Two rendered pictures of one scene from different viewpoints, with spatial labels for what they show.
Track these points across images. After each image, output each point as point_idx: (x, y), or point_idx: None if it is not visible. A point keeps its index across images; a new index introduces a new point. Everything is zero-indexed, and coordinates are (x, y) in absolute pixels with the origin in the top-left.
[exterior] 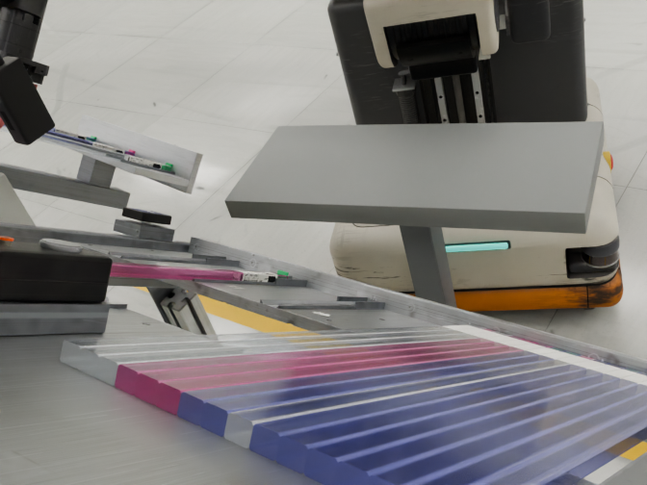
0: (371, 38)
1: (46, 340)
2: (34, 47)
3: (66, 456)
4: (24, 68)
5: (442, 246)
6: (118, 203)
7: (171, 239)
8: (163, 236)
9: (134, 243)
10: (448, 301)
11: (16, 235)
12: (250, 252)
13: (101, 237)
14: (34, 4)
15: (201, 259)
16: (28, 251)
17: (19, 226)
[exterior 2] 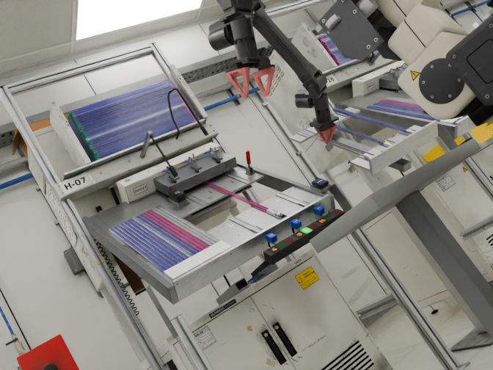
0: None
1: (171, 205)
2: (322, 119)
3: (130, 213)
4: (170, 167)
5: (439, 245)
6: (400, 169)
7: (320, 192)
8: (318, 191)
9: (309, 191)
10: (459, 285)
11: (281, 181)
12: (306, 205)
13: (300, 186)
14: (315, 106)
15: (305, 202)
16: (170, 192)
17: (281, 179)
